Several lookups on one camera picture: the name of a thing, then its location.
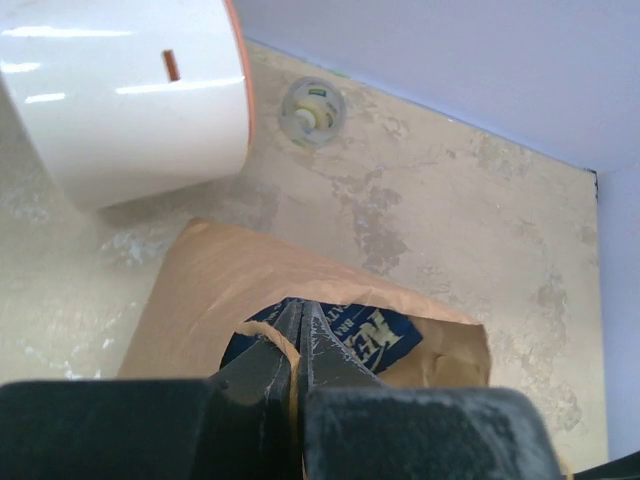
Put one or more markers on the clear plastic tape roll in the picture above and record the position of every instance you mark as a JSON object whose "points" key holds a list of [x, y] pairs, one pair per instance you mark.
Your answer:
{"points": [[312, 113]]}

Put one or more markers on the blue chips bag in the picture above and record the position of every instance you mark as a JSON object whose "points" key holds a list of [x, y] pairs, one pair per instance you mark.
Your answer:
{"points": [[380, 335]]}

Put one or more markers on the brown paper bag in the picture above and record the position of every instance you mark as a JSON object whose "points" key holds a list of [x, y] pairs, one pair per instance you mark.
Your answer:
{"points": [[216, 276]]}

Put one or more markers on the white cylindrical container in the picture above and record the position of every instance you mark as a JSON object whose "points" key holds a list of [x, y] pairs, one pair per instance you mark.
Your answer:
{"points": [[127, 99]]}

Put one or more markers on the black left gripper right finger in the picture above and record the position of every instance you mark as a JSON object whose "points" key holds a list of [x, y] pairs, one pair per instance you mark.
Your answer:
{"points": [[355, 427]]}

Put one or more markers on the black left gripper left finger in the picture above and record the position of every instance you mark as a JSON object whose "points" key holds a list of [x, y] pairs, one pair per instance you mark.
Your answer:
{"points": [[234, 424]]}

